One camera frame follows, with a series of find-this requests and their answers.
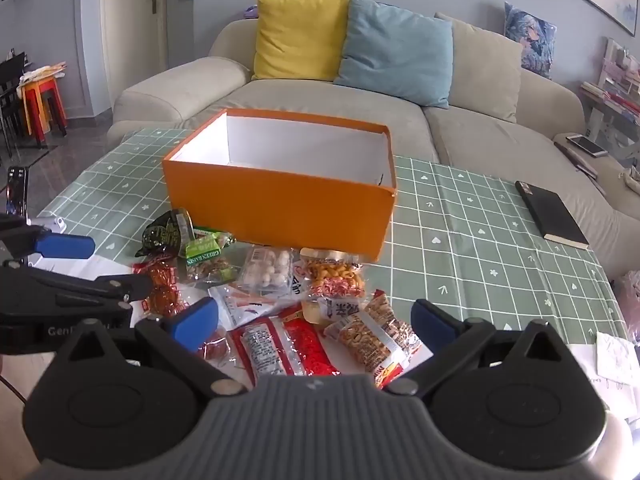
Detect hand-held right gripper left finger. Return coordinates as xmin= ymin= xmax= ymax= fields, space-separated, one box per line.
xmin=52 ymin=297 xmax=248 ymax=396

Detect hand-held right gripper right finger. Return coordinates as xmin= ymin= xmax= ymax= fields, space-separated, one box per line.
xmin=385 ymin=299 xmax=581 ymax=396

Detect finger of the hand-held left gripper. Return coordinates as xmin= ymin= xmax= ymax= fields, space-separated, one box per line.
xmin=0 ymin=265 xmax=154 ymax=312
xmin=0 ymin=212 xmax=97 ymax=263

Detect small brown red snack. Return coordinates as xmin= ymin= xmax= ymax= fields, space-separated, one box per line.
xmin=196 ymin=324 xmax=236 ymax=363

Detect red orange snack packet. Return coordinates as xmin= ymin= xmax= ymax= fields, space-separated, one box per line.
xmin=131 ymin=255 xmax=181 ymax=317

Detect peanut snack packet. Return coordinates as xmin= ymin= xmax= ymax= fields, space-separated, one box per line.
xmin=325 ymin=290 xmax=423 ymax=391

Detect light green snack packet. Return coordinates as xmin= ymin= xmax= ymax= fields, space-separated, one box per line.
xmin=184 ymin=226 xmax=240 ymax=285

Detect dark green snack packet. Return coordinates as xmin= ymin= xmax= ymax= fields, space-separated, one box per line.
xmin=134 ymin=208 xmax=195 ymax=258

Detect clear packet of white balls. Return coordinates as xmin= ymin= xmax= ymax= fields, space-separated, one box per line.
xmin=239 ymin=245 xmax=296 ymax=291

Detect long red snack packet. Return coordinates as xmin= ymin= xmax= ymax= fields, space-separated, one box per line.
xmin=226 ymin=307 xmax=342 ymax=388

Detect yellow bean snack packet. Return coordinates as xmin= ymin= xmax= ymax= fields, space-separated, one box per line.
xmin=298 ymin=246 xmax=369 ymax=323

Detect orange cardboard box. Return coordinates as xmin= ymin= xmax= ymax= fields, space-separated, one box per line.
xmin=161 ymin=107 xmax=398 ymax=262

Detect white plastic clip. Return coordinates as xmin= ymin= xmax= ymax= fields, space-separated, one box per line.
xmin=30 ymin=216 xmax=67 ymax=233

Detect black phone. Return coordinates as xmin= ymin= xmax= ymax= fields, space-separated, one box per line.
xmin=5 ymin=166 xmax=29 ymax=221

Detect orange plastic stool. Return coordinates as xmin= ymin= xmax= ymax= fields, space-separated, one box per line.
xmin=22 ymin=87 xmax=56 ymax=133

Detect red orange stools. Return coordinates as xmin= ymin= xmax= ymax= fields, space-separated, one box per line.
xmin=21 ymin=76 xmax=68 ymax=148

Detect black notebook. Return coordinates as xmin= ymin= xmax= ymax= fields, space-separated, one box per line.
xmin=515 ymin=180 xmax=591 ymax=251

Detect pale cloth pile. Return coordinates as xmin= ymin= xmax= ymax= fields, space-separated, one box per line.
xmin=20 ymin=61 xmax=67 ymax=86

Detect black dining chair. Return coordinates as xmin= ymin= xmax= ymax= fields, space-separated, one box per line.
xmin=0 ymin=52 xmax=28 ymax=156

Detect white paper with drawing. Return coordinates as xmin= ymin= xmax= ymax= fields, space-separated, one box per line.
xmin=595 ymin=331 xmax=640 ymax=421

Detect pink cloth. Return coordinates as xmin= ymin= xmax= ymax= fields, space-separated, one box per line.
xmin=612 ymin=270 xmax=640 ymax=341

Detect white door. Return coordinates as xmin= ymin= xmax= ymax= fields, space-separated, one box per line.
xmin=101 ymin=0 xmax=167 ymax=113

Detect white smartphone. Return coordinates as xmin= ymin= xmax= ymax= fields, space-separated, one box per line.
xmin=566 ymin=133 xmax=609 ymax=158

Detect beige sofa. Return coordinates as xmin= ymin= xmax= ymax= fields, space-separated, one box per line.
xmin=106 ymin=12 xmax=640 ymax=281

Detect small beige pouch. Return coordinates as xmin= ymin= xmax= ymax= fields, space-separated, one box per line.
xmin=617 ymin=165 xmax=640 ymax=196

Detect beige cushion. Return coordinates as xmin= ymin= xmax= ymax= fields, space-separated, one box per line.
xmin=434 ymin=11 xmax=523 ymax=124

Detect light blue cushion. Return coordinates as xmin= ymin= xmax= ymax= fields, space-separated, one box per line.
xmin=332 ymin=0 xmax=454 ymax=110

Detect stack of books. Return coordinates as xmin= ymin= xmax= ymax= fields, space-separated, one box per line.
xmin=580 ymin=80 xmax=640 ymax=121

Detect printed figure cushion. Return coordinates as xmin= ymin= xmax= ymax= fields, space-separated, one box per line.
xmin=503 ymin=1 xmax=557 ymax=80

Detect yellow cushion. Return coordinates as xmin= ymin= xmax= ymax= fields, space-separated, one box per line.
xmin=251 ymin=0 xmax=351 ymax=82

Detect white desk rack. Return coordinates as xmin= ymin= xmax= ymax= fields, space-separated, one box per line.
xmin=580 ymin=37 xmax=640 ymax=161

